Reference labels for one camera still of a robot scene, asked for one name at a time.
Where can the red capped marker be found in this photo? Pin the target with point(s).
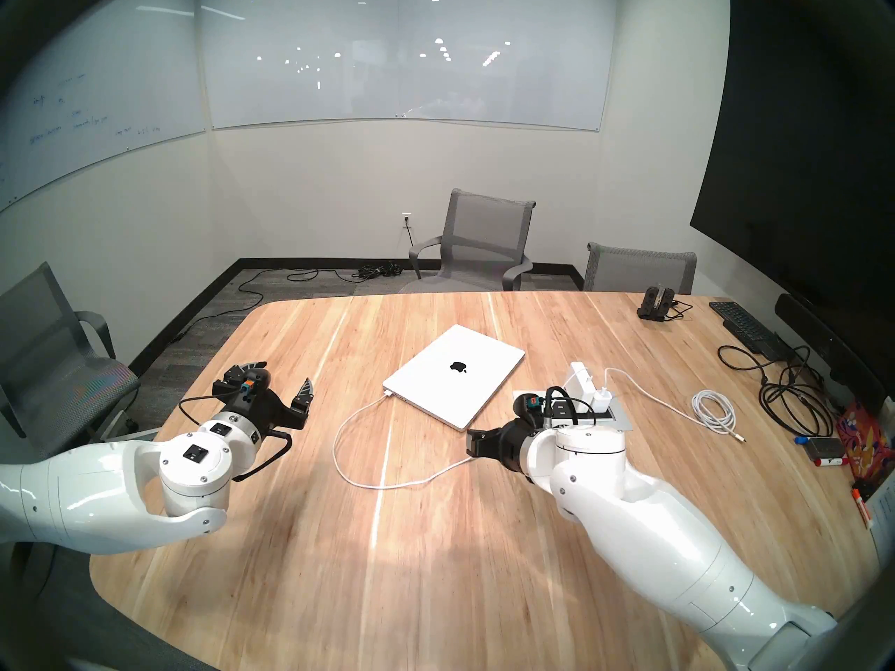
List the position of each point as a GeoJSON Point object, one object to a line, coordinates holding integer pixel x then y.
{"type": "Point", "coordinates": [832, 461]}

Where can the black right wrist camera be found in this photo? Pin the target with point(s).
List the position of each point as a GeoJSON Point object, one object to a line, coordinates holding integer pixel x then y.
{"type": "Point", "coordinates": [530, 405]}

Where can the colourful patterned bag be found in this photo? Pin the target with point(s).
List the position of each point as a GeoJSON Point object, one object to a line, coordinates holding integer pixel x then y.
{"type": "Point", "coordinates": [863, 442]}

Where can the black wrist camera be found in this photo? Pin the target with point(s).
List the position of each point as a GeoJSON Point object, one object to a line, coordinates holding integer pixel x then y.
{"type": "Point", "coordinates": [245, 386]}
{"type": "Point", "coordinates": [530, 405]}

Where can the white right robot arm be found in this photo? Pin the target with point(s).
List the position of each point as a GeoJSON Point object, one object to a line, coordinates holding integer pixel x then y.
{"type": "Point", "coordinates": [650, 530]}

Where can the black charging dock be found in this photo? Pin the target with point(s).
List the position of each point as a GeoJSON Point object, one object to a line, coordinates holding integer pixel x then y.
{"type": "Point", "coordinates": [656, 305]}

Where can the black keyboard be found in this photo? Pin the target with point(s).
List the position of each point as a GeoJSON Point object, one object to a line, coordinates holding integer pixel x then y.
{"type": "Point", "coordinates": [745, 327]}

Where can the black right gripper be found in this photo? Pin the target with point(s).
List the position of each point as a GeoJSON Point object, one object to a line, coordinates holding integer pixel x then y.
{"type": "Point", "coordinates": [510, 444]}

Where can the large black wall screen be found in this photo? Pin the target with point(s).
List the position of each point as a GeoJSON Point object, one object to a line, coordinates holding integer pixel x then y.
{"type": "Point", "coordinates": [790, 152]}

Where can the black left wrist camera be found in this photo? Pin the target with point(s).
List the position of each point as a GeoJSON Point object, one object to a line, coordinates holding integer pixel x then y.
{"type": "Point", "coordinates": [245, 386]}

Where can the silver MacBook laptop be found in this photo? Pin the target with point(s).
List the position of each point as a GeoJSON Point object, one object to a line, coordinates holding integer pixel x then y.
{"type": "Point", "coordinates": [454, 379]}

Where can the grey whiteboard eraser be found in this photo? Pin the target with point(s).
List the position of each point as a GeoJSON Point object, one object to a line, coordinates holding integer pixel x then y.
{"type": "Point", "coordinates": [825, 449]}

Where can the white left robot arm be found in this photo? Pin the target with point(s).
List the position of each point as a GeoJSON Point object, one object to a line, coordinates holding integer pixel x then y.
{"type": "Point", "coordinates": [105, 495]}

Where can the black video sound bar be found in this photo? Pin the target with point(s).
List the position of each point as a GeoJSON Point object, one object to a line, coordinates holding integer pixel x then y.
{"type": "Point", "coordinates": [825, 344]}

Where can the whiteboard with blue writing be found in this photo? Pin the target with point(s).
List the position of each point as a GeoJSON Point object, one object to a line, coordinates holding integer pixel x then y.
{"type": "Point", "coordinates": [91, 75]}

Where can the grey mesh office chair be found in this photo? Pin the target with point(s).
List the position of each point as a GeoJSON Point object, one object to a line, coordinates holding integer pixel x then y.
{"type": "Point", "coordinates": [49, 341]}
{"type": "Point", "coordinates": [486, 226]}
{"type": "Point", "coordinates": [636, 268]}

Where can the small white charger plug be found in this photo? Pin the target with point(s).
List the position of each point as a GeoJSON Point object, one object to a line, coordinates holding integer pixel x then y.
{"type": "Point", "coordinates": [602, 398]}

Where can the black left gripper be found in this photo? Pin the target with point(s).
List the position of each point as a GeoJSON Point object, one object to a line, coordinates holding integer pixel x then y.
{"type": "Point", "coordinates": [276, 412]}

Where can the white MacBook power adapter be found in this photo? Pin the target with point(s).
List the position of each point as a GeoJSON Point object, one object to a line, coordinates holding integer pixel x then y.
{"type": "Point", "coordinates": [582, 379]}

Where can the orange white marker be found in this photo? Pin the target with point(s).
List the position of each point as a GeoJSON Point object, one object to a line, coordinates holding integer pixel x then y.
{"type": "Point", "coordinates": [861, 507]}

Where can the wide glass whiteboard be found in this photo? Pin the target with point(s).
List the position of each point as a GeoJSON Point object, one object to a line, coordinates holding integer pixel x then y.
{"type": "Point", "coordinates": [405, 47]}

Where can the grey table outlet plate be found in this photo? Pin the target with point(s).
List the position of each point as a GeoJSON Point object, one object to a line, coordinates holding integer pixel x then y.
{"type": "Point", "coordinates": [621, 421]}

